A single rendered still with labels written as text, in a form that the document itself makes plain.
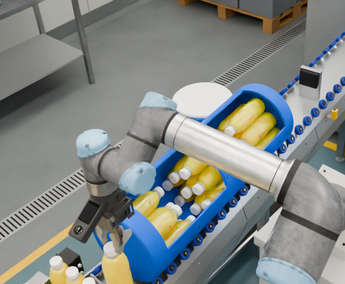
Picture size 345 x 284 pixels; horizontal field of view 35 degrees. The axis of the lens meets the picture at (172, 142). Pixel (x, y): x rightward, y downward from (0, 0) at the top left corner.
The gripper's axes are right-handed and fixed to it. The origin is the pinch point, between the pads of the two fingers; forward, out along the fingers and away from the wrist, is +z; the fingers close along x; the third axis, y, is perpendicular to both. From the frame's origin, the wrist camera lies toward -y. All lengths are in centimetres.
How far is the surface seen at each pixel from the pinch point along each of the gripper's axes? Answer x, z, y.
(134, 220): 11.6, 13.7, 19.5
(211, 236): 5, 44, 48
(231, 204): 6, 40, 63
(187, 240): 2.5, 29.2, 32.1
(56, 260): 29.8, 25.0, 0.1
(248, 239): 30, 122, 112
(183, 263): 6, 43, 32
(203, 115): 42, 33, 96
